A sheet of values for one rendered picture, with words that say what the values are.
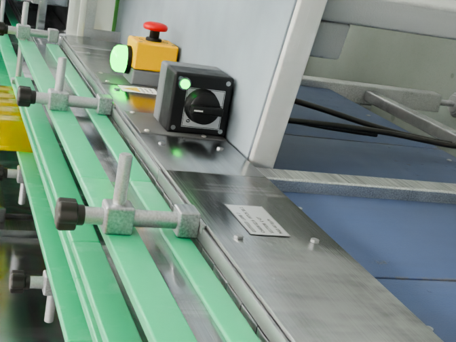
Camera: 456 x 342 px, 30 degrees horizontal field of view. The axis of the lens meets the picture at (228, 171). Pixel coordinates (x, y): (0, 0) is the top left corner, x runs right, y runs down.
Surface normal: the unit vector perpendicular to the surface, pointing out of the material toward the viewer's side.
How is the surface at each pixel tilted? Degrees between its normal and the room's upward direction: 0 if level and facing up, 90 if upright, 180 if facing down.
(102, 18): 90
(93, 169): 90
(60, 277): 90
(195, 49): 0
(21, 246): 89
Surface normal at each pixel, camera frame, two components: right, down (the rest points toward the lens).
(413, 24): 0.24, 0.55
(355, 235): 0.17, -0.95
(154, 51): 0.30, 0.31
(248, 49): -0.94, -0.07
